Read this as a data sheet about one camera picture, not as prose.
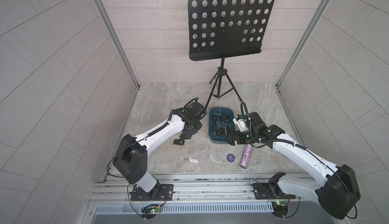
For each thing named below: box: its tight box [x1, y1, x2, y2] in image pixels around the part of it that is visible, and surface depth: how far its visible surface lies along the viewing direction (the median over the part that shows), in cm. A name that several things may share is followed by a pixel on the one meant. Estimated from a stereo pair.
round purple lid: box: [226, 153, 236, 163], surface depth 84 cm
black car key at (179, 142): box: [173, 138, 185, 146], surface depth 88 cm
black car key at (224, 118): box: [219, 112, 230, 124], surface depth 98 cm
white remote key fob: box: [183, 156, 200, 164], surface depth 82 cm
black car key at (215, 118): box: [211, 114, 219, 124], surface depth 98 cm
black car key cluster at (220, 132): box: [215, 126, 225, 138], surface depth 93 cm
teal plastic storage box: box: [208, 106, 236, 144], surface depth 96 cm
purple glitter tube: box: [239, 143, 253, 169], surface depth 81 cm
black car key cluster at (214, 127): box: [211, 123, 218, 134], surface depth 95 cm
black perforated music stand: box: [188, 0, 275, 109], surface depth 68 cm
